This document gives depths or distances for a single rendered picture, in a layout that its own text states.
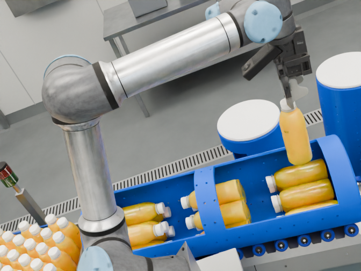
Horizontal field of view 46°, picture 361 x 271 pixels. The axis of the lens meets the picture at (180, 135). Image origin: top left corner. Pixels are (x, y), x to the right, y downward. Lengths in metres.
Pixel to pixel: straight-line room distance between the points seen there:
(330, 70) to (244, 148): 0.56
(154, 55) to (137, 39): 3.92
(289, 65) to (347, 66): 1.00
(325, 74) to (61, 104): 1.44
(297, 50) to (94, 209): 0.62
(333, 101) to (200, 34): 1.25
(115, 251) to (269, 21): 0.60
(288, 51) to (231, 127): 0.83
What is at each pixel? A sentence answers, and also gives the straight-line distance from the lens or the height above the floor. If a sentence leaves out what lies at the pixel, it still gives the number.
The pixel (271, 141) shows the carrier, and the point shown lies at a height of 0.98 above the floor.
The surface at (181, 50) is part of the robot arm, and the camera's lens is 0.81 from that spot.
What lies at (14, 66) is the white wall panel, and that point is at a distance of 4.97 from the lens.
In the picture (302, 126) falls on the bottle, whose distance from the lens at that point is 1.20.
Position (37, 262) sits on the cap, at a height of 1.10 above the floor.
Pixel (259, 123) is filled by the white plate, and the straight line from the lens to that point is 1.83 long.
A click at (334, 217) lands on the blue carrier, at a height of 1.09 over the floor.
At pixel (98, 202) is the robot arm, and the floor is 1.51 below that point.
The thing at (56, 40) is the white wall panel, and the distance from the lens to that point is 4.77.
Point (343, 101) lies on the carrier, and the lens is 1.98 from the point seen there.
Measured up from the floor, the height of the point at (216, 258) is 1.15.
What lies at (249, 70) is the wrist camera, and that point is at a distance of 1.10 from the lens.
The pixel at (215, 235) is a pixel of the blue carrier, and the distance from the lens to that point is 1.35.
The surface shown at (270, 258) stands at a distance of 1.51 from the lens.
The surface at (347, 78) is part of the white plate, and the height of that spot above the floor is 1.04.
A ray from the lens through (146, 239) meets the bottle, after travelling 1.45.
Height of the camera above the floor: 2.15
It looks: 35 degrees down
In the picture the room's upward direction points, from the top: 23 degrees counter-clockwise
